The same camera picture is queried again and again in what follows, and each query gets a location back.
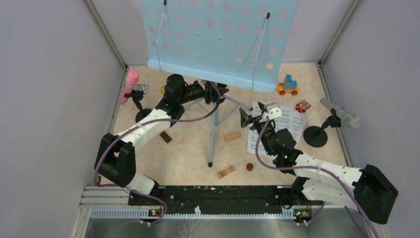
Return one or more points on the small grey picture card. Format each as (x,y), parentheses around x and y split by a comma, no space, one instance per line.
(141,87)

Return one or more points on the blue toy car blocks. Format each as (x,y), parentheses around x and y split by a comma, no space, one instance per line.
(288,86)

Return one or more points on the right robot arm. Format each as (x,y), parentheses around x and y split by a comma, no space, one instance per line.
(366,189)

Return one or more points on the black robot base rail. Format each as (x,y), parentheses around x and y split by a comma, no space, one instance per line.
(215,200)

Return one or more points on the light blue music stand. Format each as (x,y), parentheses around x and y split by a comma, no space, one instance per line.
(238,43)

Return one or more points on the dark brown wooden block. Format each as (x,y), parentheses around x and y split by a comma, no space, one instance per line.
(165,137)

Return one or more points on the wooden arch block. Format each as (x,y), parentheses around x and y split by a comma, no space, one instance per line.
(226,171)

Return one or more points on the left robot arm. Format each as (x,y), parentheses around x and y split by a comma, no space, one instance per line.
(116,159)

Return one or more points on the brown wooden cylinder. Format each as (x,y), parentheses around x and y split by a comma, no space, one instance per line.
(249,167)

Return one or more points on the red owl toy block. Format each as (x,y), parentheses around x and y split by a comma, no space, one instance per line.
(302,106)

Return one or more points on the wooden block near stand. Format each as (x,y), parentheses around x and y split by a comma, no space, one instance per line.
(232,136)

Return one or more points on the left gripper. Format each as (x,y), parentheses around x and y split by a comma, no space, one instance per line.
(210,93)

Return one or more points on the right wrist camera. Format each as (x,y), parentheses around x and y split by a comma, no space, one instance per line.
(270,111)

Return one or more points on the pink microphone on stand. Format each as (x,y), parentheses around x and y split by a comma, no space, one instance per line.
(129,92)

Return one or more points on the grey microphone on stand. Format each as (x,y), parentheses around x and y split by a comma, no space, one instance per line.
(316,136)

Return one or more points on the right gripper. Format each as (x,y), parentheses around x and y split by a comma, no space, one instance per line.
(246,119)

